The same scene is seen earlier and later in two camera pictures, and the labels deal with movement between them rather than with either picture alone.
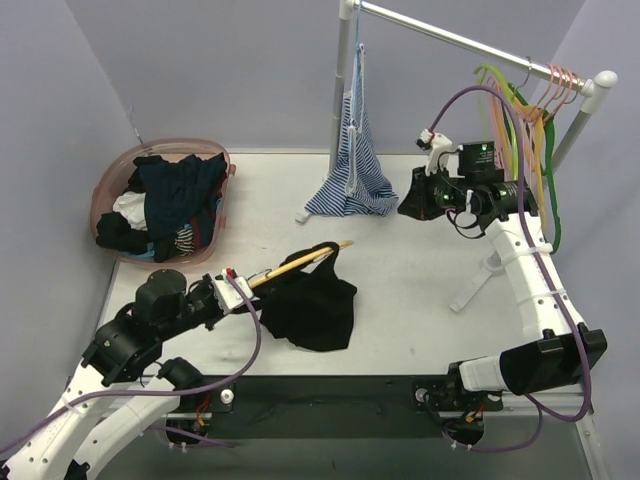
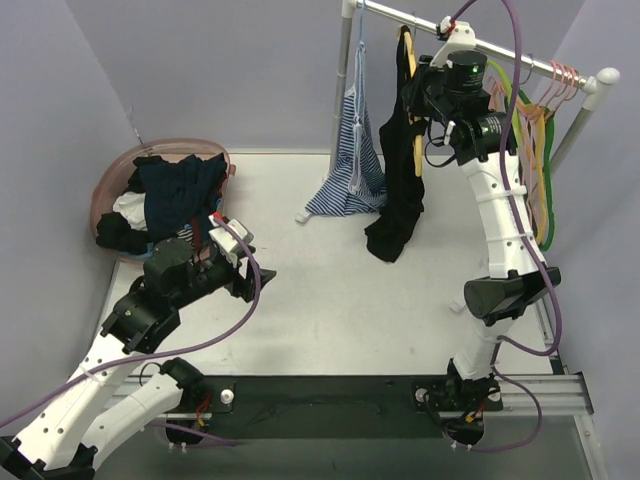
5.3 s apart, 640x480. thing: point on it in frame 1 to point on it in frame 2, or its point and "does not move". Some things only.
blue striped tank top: (363, 181) does not move
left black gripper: (213, 306) to (243, 281)
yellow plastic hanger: (265, 276) to (417, 141)
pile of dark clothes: (169, 208) does not move
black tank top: (310, 309) to (401, 203)
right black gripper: (423, 187) to (416, 87)
